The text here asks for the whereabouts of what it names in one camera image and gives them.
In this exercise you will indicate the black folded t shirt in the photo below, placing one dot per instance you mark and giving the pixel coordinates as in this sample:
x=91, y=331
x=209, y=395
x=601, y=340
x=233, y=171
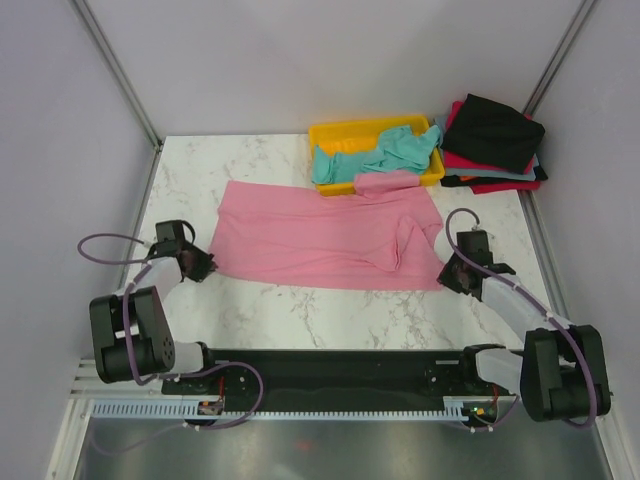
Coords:
x=487, y=132

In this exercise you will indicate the aluminium post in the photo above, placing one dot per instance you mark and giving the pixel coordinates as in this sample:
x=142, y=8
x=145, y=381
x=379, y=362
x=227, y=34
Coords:
x=105, y=50
x=561, y=52

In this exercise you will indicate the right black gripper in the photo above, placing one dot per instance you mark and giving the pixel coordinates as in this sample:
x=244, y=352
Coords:
x=445, y=277

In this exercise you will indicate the pink t shirt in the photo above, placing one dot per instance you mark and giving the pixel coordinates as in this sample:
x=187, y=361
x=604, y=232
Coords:
x=379, y=238

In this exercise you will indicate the black bottom t shirt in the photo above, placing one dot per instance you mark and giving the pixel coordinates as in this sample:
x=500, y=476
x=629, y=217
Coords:
x=456, y=181

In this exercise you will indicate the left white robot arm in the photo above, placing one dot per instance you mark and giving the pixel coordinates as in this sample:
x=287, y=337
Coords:
x=131, y=337

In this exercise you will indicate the white cable duct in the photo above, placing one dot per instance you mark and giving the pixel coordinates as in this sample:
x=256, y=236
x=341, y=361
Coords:
x=193, y=410

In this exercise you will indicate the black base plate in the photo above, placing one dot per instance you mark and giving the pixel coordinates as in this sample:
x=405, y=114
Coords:
x=350, y=380

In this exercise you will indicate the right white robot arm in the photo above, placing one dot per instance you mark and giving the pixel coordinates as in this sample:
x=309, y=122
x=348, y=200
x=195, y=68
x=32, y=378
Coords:
x=560, y=374

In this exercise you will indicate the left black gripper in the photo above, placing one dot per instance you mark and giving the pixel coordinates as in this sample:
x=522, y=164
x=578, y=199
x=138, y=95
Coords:
x=206, y=266

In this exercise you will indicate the teal t shirt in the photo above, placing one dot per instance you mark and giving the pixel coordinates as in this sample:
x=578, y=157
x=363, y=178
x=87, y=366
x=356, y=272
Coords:
x=397, y=148

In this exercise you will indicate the left aluminium post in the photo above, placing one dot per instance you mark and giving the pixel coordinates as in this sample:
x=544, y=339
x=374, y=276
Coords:
x=105, y=50

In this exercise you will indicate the right aluminium post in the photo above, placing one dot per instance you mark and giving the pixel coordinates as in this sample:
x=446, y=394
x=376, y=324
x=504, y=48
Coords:
x=561, y=52

